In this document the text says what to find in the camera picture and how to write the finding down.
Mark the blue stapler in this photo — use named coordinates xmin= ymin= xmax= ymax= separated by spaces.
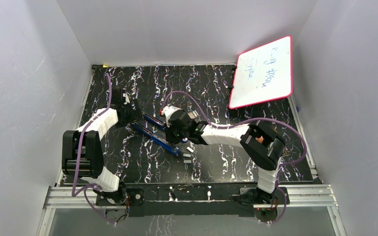
xmin=142 ymin=112 xmax=166 ymax=131
xmin=131 ymin=122 xmax=180 ymax=155

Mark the staple box tray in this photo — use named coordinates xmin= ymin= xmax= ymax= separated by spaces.
xmin=188 ymin=111 xmax=199 ymax=120

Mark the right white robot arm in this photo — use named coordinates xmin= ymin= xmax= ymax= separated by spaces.
xmin=160 ymin=106 xmax=285 ymax=204

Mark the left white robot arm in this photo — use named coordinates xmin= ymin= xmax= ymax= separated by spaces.
xmin=62 ymin=89 xmax=142 ymax=205

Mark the pink framed whiteboard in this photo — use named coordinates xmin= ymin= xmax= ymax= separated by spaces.
xmin=228 ymin=35 xmax=293 ymax=109

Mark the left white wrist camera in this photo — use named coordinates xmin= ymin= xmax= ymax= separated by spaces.
xmin=123 ymin=92 xmax=130 ymax=105

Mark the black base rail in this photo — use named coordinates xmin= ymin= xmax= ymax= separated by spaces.
xmin=96 ymin=182 xmax=291 ymax=218

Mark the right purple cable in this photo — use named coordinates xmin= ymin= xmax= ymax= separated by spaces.
xmin=159 ymin=91 xmax=308 ymax=225

